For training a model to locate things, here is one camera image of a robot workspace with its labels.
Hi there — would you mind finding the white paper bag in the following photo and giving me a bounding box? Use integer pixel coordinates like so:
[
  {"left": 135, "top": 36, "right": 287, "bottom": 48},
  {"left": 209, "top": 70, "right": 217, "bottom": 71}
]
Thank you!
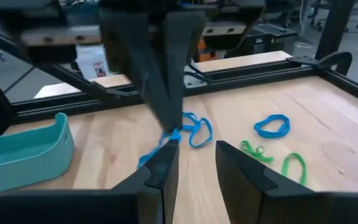
[{"left": 75, "top": 45, "right": 110, "bottom": 79}]

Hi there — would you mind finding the blue rubber band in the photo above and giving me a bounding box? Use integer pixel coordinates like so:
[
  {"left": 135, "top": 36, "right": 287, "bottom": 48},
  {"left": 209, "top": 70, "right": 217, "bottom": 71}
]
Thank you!
[
  {"left": 253, "top": 113, "right": 291, "bottom": 139},
  {"left": 137, "top": 126, "right": 183, "bottom": 170},
  {"left": 181, "top": 111, "right": 214, "bottom": 149}
]

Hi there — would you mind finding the black aluminium table frame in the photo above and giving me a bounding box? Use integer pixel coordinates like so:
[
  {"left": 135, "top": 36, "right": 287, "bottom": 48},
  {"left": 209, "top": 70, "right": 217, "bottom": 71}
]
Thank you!
[{"left": 0, "top": 24, "right": 358, "bottom": 134}]

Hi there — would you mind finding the wooden background table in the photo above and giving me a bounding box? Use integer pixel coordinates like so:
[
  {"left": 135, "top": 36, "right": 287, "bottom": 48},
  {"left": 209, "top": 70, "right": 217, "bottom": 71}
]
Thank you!
[{"left": 19, "top": 24, "right": 249, "bottom": 47}]

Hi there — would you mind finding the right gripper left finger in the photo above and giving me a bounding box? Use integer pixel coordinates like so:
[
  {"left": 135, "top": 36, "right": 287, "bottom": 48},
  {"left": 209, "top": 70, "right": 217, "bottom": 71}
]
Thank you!
[{"left": 0, "top": 139, "right": 180, "bottom": 224}]

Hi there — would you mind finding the black pole stand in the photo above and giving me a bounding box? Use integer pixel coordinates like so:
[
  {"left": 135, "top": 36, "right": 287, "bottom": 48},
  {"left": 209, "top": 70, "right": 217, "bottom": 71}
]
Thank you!
[{"left": 314, "top": 0, "right": 356, "bottom": 62}]

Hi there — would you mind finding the orange black machine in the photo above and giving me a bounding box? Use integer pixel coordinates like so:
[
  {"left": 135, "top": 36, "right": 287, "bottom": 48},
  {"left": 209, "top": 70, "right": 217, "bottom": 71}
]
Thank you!
[{"left": 196, "top": 39, "right": 222, "bottom": 63}]

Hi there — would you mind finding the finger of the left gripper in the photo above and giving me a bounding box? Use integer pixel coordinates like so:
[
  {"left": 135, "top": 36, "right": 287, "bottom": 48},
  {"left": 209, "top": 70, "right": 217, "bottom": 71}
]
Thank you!
[
  {"left": 163, "top": 12, "right": 206, "bottom": 130},
  {"left": 99, "top": 9, "right": 171, "bottom": 130}
]

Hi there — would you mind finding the knotted green rubber band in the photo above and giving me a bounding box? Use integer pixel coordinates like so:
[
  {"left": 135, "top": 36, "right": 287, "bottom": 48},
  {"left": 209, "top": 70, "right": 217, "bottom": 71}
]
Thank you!
[{"left": 240, "top": 139, "right": 275, "bottom": 163}]

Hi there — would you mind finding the black equipment cart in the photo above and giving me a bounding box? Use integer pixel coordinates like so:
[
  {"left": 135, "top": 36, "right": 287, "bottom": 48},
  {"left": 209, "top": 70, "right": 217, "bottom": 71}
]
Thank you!
[{"left": 247, "top": 23, "right": 298, "bottom": 58}]

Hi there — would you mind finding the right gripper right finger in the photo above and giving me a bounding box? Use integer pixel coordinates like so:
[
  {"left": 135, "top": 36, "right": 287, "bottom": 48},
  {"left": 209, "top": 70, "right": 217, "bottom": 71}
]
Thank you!
[{"left": 215, "top": 141, "right": 358, "bottom": 224}]

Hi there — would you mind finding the mint green plastic basket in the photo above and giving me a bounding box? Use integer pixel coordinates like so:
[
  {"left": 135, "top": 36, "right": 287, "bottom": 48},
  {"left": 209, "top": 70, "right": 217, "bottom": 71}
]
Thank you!
[{"left": 0, "top": 112, "right": 75, "bottom": 197}]

